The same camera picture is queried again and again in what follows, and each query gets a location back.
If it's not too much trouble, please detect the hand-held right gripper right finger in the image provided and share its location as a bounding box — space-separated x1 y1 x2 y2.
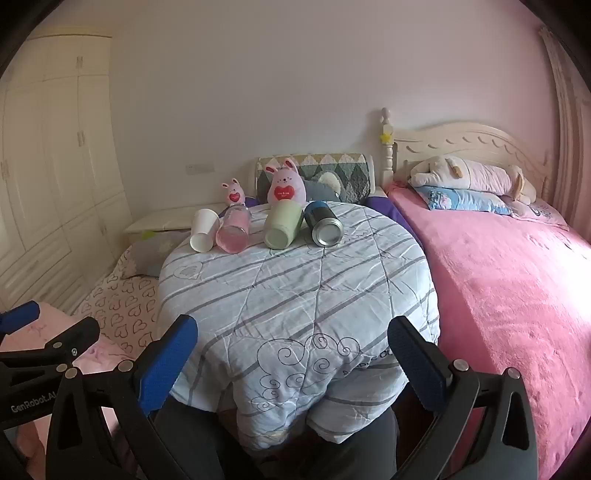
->
388 316 540 480

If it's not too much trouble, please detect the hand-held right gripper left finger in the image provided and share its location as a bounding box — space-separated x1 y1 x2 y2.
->
45 315 218 480

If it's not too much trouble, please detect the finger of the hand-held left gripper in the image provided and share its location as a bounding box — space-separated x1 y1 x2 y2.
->
0 316 101 371
0 301 41 340

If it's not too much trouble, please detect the white paper cup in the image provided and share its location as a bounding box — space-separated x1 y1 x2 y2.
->
189 209 221 253

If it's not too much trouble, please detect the clear pink cup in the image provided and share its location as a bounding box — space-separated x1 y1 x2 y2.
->
215 205 253 254

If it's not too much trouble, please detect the blue steel cup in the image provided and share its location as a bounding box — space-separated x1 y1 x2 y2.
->
303 200 345 247

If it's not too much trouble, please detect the pale green cup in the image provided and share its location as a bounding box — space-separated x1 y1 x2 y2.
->
263 202 304 250

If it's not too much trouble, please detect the pale pink cloth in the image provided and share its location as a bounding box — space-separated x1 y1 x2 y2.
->
0 300 140 445

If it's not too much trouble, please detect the heart print sheet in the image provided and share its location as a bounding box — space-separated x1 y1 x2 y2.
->
76 244 160 361

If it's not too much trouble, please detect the pink fleece blanket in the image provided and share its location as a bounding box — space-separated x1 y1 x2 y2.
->
385 181 591 480

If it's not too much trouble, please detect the grey pillow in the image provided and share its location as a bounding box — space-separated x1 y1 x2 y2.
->
120 229 191 280

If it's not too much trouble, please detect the striped light blue quilt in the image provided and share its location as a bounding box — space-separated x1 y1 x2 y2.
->
157 200 441 451

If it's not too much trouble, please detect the cream wardrobe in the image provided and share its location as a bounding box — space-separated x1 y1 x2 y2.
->
0 34 136 315

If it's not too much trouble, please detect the blue printed pillow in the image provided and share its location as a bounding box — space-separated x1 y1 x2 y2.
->
413 185 514 216

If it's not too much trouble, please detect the small pink bunny plush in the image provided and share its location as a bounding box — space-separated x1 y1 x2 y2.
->
221 178 247 206

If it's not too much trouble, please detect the pink printed pillow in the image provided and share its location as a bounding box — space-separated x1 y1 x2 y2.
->
508 196 571 227

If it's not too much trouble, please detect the long white plush toy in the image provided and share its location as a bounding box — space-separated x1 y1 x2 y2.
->
409 155 537 204

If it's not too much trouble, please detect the grey-blue pillow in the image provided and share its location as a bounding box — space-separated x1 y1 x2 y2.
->
302 179 344 203

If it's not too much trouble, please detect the patchwork cushion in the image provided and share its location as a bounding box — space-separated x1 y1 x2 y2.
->
256 152 375 204

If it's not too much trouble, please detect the large pink bunny plush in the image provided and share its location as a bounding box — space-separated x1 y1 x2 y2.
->
265 157 308 205

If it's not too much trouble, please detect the cream bed headboard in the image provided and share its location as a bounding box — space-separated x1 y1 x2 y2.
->
378 107 556 205

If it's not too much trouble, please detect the cream carved frame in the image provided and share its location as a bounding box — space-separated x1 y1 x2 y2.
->
537 25 591 232

